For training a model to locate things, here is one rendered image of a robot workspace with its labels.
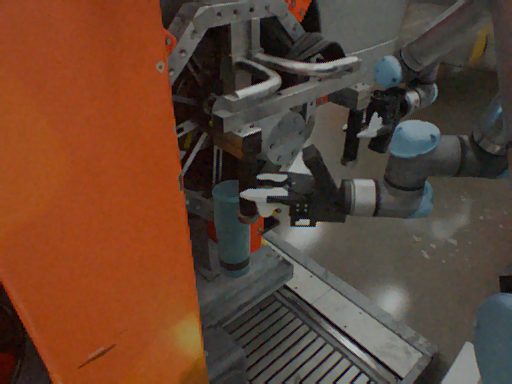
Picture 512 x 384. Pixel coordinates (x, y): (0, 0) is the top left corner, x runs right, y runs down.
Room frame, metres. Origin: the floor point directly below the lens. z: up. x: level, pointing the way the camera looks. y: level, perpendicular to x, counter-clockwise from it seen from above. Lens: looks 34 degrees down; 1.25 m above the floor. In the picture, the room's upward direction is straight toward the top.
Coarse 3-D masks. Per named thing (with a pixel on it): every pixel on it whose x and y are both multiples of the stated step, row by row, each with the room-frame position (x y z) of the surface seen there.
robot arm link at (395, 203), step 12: (384, 180) 0.62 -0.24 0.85; (384, 192) 0.60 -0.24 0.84; (396, 192) 0.59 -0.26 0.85; (408, 192) 0.59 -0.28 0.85; (420, 192) 0.59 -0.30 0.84; (432, 192) 0.60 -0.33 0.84; (384, 204) 0.59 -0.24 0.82; (396, 204) 0.59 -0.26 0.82; (408, 204) 0.59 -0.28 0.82; (420, 204) 0.59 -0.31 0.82; (432, 204) 0.59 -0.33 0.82; (372, 216) 0.60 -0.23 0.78; (384, 216) 0.60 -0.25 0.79; (396, 216) 0.59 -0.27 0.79; (408, 216) 0.59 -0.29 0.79; (420, 216) 0.59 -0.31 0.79
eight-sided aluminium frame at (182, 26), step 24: (216, 0) 0.92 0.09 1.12; (240, 0) 0.91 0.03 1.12; (264, 0) 0.95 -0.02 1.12; (192, 24) 0.82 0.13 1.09; (216, 24) 0.86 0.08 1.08; (288, 24) 1.00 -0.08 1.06; (192, 48) 0.81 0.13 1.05; (288, 48) 1.07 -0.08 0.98; (168, 72) 0.79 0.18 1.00; (312, 120) 1.08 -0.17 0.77; (264, 168) 1.02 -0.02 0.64; (288, 168) 1.02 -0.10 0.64; (192, 192) 0.85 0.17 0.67
